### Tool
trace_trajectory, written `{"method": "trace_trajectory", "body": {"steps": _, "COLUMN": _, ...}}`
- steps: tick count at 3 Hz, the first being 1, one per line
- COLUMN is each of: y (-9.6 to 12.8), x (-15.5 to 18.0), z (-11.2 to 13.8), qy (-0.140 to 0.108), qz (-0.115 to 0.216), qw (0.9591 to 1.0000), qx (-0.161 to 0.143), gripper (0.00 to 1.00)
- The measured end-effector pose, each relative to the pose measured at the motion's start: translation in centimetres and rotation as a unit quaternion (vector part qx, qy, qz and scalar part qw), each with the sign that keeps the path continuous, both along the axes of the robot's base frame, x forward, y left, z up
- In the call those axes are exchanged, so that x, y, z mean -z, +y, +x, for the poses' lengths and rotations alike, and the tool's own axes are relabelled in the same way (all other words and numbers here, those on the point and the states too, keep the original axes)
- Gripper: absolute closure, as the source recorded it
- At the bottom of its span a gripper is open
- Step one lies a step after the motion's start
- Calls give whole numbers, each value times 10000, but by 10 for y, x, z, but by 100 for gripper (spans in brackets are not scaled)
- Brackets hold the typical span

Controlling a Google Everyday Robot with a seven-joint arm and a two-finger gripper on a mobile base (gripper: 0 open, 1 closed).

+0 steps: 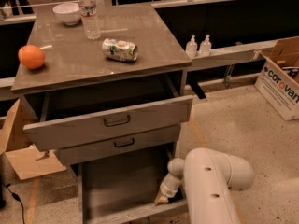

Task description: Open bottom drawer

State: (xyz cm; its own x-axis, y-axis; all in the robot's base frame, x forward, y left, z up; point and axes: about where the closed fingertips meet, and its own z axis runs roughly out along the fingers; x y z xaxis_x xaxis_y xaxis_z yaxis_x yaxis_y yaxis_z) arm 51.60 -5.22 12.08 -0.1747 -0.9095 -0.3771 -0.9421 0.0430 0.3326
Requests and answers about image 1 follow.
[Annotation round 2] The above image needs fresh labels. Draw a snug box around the grey bottom drawer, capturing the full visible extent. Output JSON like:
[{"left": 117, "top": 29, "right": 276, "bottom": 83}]
[{"left": 78, "top": 145, "right": 189, "bottom": 224}]

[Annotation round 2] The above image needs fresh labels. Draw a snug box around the flat brown cardboard sheet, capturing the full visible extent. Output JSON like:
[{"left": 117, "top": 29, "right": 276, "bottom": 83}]
[{"left": 5, "top": 145, "right": 66, "bottom": 180}]

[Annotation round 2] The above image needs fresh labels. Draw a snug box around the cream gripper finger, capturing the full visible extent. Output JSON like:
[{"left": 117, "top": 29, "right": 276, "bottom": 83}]
[{"left": 154, "top": 191, "right": 169, "bottom": 205}]

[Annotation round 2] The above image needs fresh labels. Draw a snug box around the clear plastic water bottle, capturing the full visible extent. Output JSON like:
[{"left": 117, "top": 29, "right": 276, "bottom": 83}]
[{"left": 78, "top": 0, "right": 101, "bottom": 40}]

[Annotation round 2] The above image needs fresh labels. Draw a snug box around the white bowl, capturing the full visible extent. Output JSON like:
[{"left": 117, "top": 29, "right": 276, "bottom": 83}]
[{"left": 52, "top": 3, "right": 80, "bottom": 25}]

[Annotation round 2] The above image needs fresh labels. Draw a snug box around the black cable on floor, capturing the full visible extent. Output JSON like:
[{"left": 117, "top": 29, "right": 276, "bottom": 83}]
[{"left": 1, "top": 182, "right": 26, "bottom": 224}]

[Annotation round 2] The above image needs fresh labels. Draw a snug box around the upright brown cardboard panel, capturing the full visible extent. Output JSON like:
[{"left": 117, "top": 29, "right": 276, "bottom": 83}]
[{"left": 0, "top": 100, "right": 36, "bottom": 155}]

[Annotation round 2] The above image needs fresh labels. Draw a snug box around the grey middle drawer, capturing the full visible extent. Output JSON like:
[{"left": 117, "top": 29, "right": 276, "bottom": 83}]
[{"left": 54, "top": 125, "right": 180, "bottom": 165}]

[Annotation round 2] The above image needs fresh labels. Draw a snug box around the crushed green soda can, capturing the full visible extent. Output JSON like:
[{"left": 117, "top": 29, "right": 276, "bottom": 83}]
[{"left": 102, "top": 38, "right": 138, "bottom": 62}]

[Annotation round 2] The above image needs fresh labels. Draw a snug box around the right sanitizer pump bottle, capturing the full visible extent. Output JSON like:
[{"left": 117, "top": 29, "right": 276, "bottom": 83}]
[{"left": 199, "top": 35, "right": 212, "bottom": 56}]

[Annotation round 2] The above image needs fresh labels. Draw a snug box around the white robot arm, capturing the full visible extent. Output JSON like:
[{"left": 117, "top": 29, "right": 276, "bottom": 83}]
[{"left": 154, "top": 147, "right": 254, "bottom": 224}]

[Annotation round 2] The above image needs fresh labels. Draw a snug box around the left sanitizer pump bottle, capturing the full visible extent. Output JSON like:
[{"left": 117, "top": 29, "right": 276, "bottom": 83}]
[{"left": 185, "top": 35, "right": 197, "bottom": 58}]

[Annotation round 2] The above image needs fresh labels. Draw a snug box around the grey drawer cabinet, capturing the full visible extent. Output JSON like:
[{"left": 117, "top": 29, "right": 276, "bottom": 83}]
[{"left": 10, "top": 3, "right": 192, "bottom": 185}]

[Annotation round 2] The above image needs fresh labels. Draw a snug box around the grey top drawer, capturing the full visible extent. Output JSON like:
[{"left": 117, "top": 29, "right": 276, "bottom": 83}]
[{"left": 24, "top": 74, "right": 192, "bottom": 150}]

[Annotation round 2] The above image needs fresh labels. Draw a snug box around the sanitizer pump bottle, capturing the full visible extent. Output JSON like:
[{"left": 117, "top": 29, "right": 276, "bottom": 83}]
[
  {"left": 199, "top": 35, "right": 212, "bottom": 56},
  {"left": 185, "top": 35, "right": 197, "bottom": 58}
]

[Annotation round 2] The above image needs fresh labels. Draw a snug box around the grey drawer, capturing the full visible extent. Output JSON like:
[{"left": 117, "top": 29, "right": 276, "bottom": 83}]
[
  {"left": 78, "top": 145, "right": 189, "bottom": 224},
  {"left": 54, "top": 125, "right": 180, "bottom": 165},
  {"left": 24, "top": 74, "right": 192, "bottom": 150}
]

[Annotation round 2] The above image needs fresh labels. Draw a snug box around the orange fruit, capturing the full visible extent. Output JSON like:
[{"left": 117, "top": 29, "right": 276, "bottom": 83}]
[{"left": 18, "top": 45, "right": 45, "bottom": 69}]

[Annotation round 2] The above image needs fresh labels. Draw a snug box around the white corovan cardboard box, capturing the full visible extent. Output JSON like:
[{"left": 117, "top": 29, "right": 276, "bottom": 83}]
[{"left": 255, "top": 36, "right": 299, "bottom": 120}]

